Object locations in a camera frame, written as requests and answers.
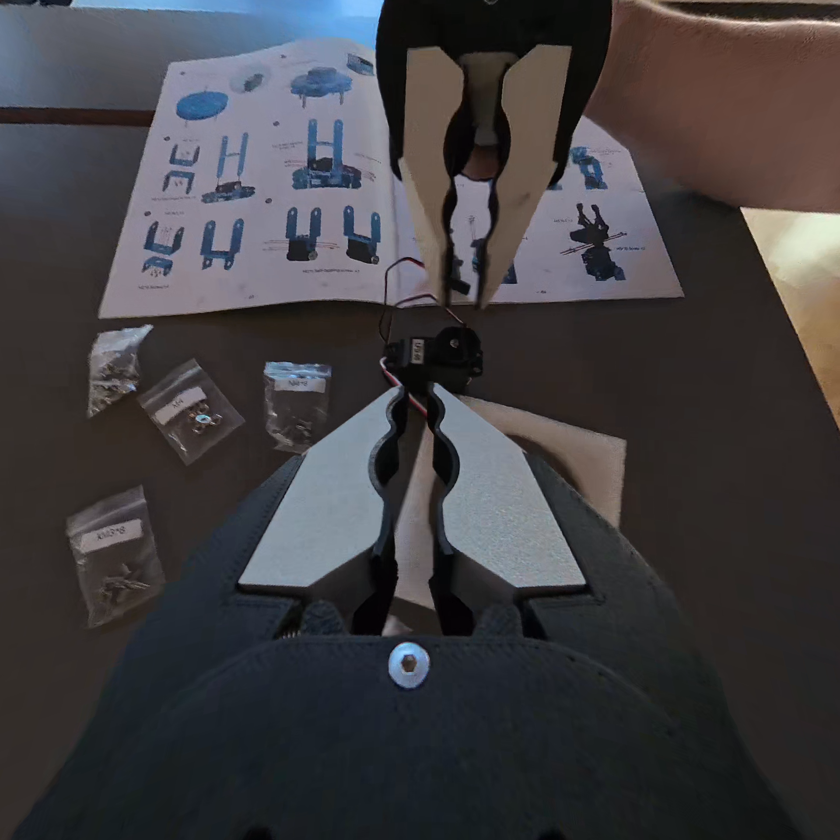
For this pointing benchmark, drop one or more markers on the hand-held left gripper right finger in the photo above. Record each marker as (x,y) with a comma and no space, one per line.
(512,525)

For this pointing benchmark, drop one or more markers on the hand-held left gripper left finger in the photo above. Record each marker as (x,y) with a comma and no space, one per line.
(315,525)

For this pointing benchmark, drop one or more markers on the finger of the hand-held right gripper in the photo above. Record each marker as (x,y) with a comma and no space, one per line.
(531,151)
(426,164)

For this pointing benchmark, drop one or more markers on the white foam square with hole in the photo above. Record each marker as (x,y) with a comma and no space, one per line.
(564,459)

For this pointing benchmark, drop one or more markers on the small black plastic part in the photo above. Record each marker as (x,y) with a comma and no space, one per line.
(459,275)

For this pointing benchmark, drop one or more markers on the person's right forearm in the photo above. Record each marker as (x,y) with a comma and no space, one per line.
(722,98)

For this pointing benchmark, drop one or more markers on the dark brown desk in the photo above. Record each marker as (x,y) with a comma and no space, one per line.
(722,459)

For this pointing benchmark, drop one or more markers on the person's right hand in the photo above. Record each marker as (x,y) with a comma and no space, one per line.
(484,161)

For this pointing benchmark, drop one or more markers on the printed instruction sheet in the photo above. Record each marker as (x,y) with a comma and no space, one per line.
(262,184)

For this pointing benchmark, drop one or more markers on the scattered clear screw bags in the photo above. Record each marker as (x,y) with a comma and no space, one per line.
(190,413)

